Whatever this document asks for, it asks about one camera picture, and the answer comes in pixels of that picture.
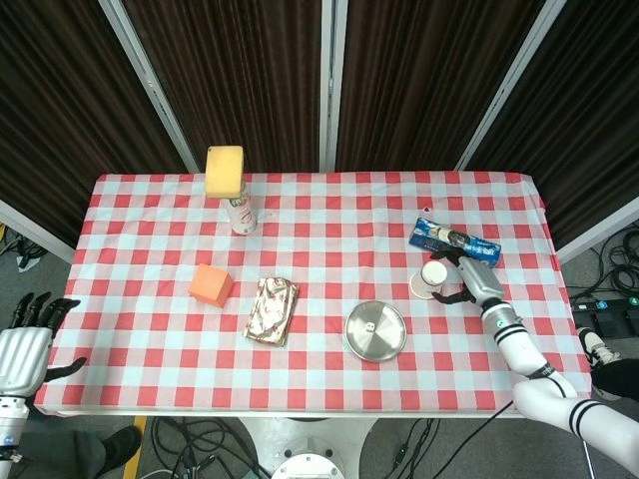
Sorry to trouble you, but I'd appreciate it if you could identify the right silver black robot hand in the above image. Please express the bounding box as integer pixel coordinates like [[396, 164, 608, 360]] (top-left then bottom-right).
[[428, 247, 505, 308]]

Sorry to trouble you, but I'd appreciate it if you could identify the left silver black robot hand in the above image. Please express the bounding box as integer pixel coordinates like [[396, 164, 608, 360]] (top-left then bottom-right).
[[0, 292, 87, 396]]

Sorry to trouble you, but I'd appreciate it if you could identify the white paper cup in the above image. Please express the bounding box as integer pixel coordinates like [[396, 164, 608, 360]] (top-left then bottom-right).
[[408, 259, 448, 300]]

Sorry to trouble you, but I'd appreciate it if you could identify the round stainless steel plate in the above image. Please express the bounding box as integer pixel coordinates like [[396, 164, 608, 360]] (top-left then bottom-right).
[[343, 299, 408, 362]]

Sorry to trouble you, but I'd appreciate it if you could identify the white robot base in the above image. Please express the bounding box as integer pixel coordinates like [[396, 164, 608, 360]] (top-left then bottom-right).
[[234, 414, 383, 479]]

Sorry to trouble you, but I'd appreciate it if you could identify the blue cookie snack box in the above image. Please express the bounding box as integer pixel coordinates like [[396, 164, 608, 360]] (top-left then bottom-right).
[[407, 216, 502, 270]]

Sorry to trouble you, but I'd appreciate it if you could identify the gold foil snack pack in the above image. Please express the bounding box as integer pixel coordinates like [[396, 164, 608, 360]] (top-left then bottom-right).
[[243, 276, 301, 348]]

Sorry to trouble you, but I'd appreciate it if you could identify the grey trouser leg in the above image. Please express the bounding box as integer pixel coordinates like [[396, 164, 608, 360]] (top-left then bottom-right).
[[24, 423, 109, 479]]

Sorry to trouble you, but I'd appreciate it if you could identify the black power strip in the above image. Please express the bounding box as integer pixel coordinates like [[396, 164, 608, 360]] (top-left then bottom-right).
[[571, 293, 639, 314]]

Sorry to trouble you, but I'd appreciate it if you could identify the black shoe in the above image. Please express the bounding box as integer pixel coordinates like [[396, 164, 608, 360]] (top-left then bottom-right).
[[94, 426, 144, 476]]

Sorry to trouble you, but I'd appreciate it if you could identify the white sneaker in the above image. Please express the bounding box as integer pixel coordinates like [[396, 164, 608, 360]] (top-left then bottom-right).
[[578, 326, 623, 368]]

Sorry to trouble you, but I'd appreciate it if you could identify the red white checkered tablecloth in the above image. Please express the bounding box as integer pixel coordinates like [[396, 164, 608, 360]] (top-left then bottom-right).
[[37, 171, 595, 415]]

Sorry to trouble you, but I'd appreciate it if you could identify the black trouser leg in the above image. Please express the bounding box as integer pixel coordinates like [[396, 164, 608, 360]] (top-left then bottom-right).
[[591, 358, 639, 403]]

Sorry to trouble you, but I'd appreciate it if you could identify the orange foam cube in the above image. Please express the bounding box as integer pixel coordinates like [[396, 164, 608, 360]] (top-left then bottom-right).
[[188, 262, 235, 308]]

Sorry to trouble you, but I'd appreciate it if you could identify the dark ribbed partition panel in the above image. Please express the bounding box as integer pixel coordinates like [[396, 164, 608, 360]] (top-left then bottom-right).
[[336, 0, 548, 174], [0, 0, 189, 248], [466, 0, 639, 250], [122, 0, 323, 174]]

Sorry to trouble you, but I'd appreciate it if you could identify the yellow green sponge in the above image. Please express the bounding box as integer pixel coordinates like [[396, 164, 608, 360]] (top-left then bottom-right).
[[205, 145, 246, 200]]

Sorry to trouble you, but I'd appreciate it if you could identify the black floor cable bundle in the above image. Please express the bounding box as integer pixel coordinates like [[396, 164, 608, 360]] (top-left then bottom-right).
[[0, 224, 47, 273], [149, 416, 271, 479], [588, 234, 639, 296], [388, 416, 441, 475]]

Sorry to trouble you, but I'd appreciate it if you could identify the white partition base rail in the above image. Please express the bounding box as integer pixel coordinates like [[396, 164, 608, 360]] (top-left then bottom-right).
[[0, 199, 76, 263], [556, 197, 639, 263]]

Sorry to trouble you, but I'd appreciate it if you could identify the aluminium partition frame post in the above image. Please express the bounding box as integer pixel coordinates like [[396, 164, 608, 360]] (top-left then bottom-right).
[[97, 0, 204, 174], [319, 0, 348, 174], [453, 0, 568, 171]]

